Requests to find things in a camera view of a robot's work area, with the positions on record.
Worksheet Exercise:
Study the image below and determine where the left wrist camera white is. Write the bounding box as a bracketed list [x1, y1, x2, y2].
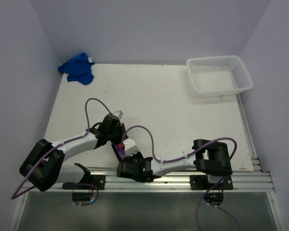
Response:
[112, 110, 123, 119]

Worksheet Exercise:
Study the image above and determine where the aluminium mounting rail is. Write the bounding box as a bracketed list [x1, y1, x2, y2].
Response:
[21, 168, 276, 193]

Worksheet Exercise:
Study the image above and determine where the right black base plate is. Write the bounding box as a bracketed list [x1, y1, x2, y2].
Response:
[189, 175, 234, 190]

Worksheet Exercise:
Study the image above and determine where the white plastic perforated basket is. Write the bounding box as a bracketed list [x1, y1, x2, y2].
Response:
[186, 55, 254, 98]

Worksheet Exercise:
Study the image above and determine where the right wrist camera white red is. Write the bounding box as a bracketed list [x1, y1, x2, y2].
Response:
[122, 138, 140, 157]

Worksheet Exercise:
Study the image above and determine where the blue towel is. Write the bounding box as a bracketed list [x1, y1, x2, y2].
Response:
[58, 52, 95, 85]

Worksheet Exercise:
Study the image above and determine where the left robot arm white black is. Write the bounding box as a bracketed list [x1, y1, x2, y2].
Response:
[19, 111, 125, 192]

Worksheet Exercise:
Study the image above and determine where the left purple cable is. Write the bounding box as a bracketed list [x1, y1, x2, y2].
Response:
[11, 98, 114, 206]

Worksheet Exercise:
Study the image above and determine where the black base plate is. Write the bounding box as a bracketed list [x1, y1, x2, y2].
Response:
[62, 175, 106, 190]
[189, 175, 234, 190]

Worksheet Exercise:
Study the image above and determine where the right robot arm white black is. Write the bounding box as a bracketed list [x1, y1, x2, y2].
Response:
[117, 138, 233, 189]

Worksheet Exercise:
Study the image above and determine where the black purple microfiber towel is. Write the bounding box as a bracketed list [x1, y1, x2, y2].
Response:
[111, 143, 126, 162]

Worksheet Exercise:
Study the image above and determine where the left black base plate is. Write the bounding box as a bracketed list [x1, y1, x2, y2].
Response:
[62, 175, 106, 190]

